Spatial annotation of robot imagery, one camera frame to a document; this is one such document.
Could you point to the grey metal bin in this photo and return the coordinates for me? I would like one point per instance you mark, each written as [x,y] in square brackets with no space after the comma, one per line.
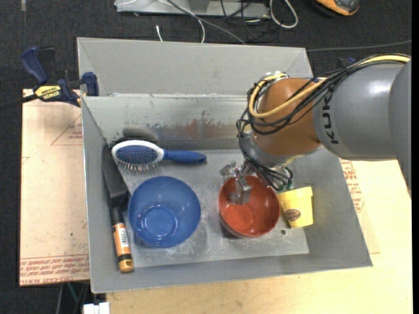
[196,74]

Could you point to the blue and white hairbrush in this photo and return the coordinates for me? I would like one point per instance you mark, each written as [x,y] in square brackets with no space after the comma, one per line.
[137,155]

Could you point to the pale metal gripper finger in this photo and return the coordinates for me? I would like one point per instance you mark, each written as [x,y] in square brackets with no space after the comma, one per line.
[228,169]
[244,190]

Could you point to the yellow plastic cup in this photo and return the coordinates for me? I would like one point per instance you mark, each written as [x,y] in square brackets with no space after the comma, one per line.
[296,208]

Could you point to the black and orange scraper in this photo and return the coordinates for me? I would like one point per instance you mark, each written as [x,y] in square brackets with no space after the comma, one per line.
[114,188]

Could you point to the blue plastic bowl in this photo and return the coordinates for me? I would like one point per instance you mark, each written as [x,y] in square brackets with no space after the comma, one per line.
[163,211]

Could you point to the red plastic bowl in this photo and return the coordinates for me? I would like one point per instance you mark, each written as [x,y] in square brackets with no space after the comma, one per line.
[252,218]

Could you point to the brown cardboard board, red print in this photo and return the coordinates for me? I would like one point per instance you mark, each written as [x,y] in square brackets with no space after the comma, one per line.
[52,182]

